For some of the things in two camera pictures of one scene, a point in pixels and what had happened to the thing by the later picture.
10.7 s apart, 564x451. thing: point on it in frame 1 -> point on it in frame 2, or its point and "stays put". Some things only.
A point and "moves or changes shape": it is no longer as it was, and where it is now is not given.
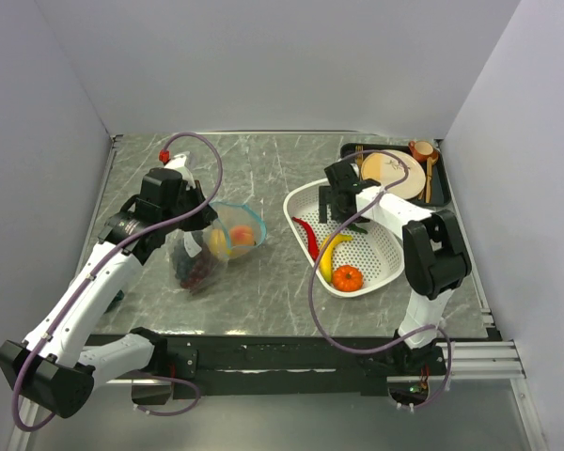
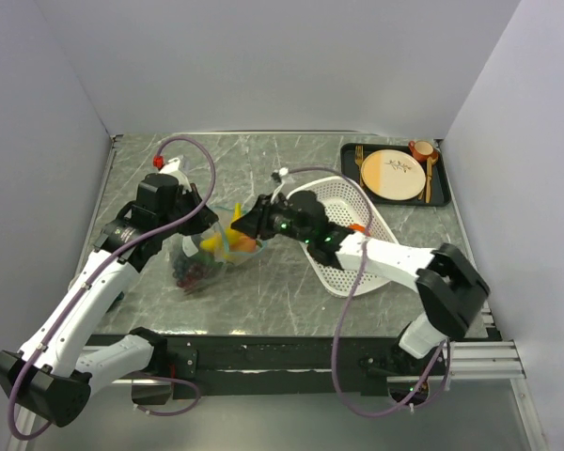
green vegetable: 354,227 -> 206,257
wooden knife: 430,161 stays put
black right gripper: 327,196 -> 256,222
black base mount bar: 293,365 stays put
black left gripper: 201,221 stays put
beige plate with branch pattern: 386,168 stays put
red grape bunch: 198,273 stays put
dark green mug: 118,297 stays put
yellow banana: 326,259 moves or changes shape
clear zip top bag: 199,257 stays put
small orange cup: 423,149 stays put
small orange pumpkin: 347,278 moves or changes shape
